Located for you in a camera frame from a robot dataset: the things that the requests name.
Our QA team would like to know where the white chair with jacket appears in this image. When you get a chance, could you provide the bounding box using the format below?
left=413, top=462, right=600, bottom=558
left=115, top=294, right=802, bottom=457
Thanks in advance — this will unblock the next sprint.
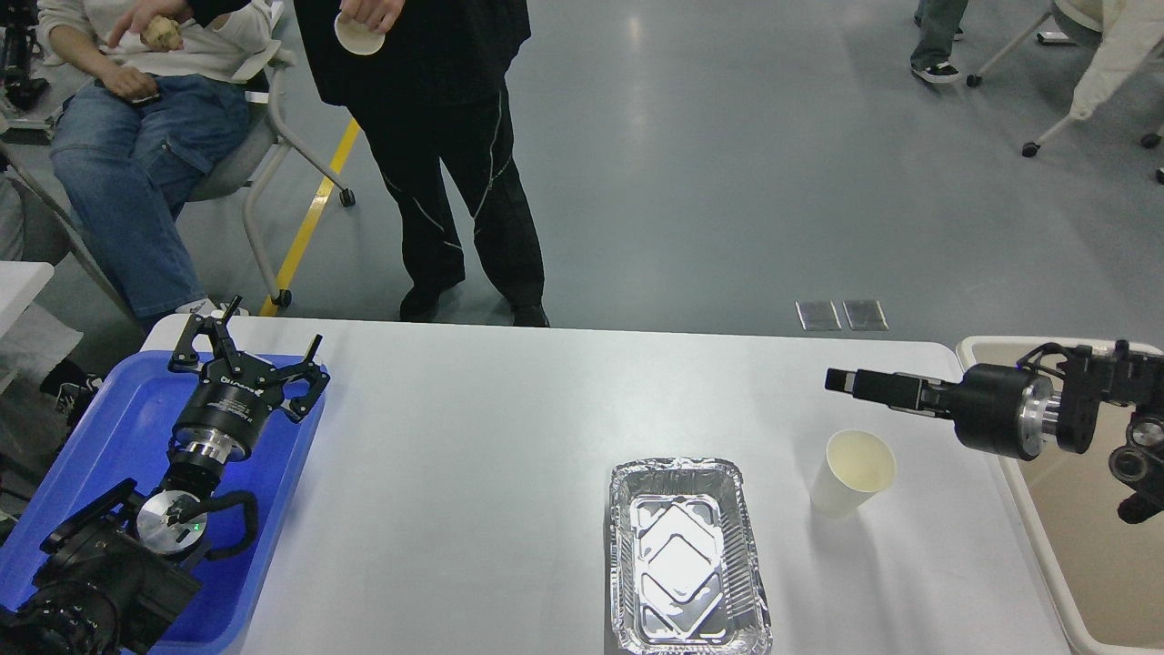
left=965, top=1, right=1161, bottom=161

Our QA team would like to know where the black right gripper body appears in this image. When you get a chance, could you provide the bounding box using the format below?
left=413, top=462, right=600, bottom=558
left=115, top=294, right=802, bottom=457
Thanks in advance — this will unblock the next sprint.
left=938, top=364, right=1060, bottom=461

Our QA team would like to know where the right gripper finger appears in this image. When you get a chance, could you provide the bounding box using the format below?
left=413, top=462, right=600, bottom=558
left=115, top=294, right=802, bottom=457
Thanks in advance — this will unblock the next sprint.
left=824, top=368, right=952, bottom=419

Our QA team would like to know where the blue plastic tray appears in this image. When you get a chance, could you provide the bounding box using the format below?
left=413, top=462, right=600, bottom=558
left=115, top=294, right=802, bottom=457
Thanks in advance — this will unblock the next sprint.
left=1, top=351, right=326, bottom=654

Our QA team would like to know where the standing person in black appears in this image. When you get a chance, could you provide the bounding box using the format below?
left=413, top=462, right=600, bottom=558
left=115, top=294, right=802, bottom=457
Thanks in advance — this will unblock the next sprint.
left=294, top=1, right=549, bottom=328

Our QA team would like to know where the small white side table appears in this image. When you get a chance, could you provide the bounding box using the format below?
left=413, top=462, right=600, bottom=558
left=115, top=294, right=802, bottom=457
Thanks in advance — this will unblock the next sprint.
left=0, top=261, right=55, bottom=337

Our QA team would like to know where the aluminium foil tray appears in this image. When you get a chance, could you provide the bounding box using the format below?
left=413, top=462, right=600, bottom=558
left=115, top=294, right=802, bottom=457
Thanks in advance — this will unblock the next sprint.
left=606, top=458, right=773, bottom=654

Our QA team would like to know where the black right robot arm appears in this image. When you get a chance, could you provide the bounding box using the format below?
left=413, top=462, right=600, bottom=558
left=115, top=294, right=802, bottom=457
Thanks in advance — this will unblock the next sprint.
left=824, top=340, right=1163, bottom=525

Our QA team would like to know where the paper cup in person's hands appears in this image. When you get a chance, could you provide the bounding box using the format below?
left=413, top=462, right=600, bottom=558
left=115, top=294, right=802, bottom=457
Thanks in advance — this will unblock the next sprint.
left=333, top=14, right=386, bottom=55

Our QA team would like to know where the grey office chair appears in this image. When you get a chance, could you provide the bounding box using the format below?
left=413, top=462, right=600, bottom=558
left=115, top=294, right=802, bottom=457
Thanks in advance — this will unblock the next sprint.
left=3, top=40, right=355, bottom=307

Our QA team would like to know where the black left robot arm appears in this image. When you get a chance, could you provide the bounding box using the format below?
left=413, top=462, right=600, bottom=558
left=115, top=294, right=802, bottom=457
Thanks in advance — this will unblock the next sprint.
left=3, top=315, right=331, bottom=654

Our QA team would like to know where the floor outlet plate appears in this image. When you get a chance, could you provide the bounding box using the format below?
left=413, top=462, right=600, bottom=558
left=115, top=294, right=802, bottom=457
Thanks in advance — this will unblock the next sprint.
left=842, top=299, right=889, bottom=332
left=795, top=299, right=842, bottom=332

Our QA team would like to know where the person in grey trousers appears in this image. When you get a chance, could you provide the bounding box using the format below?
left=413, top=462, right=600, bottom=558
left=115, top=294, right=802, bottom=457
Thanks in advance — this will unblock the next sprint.
left=909, top=0, right=968, bottom=86

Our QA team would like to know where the black equipment at left edge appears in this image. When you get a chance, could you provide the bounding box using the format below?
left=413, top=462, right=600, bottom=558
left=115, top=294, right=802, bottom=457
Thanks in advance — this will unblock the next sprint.
left=1, top=1, right=50, bottom=112

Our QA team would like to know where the seated person in jeans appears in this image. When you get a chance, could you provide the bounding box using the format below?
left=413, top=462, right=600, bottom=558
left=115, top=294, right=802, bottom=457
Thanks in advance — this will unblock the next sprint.
left=38, top=1, right=274, bottom=328

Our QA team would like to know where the beige plastic bin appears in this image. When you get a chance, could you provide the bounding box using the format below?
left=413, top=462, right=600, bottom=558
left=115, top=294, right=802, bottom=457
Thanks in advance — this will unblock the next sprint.
left=958, top=337, right=1161, bottom=654

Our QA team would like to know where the right floor outlet plate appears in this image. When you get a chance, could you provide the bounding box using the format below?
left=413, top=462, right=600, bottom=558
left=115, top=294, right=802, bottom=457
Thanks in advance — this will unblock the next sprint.
left=842, top=299, right=889, bottom=332

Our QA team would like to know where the white paper cup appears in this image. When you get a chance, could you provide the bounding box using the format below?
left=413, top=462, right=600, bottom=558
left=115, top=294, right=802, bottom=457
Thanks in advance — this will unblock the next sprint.
left=810, top=428, right=897, bottom=519

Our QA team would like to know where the left floor outlet plate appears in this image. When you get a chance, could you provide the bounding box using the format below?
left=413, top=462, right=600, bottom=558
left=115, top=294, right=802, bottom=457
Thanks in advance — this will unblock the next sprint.
left=795, top=299, right=842, bottom=332

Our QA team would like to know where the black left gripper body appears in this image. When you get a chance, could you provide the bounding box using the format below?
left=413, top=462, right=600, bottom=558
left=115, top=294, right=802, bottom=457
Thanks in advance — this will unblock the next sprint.
left=172, top=364, right=276, bottom=461

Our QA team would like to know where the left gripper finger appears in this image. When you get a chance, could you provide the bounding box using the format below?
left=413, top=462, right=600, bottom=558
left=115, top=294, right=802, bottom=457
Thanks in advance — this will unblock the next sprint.
left=166, top=296, right=244, bottom=376
left=267, top=333, right=332, bottom=423

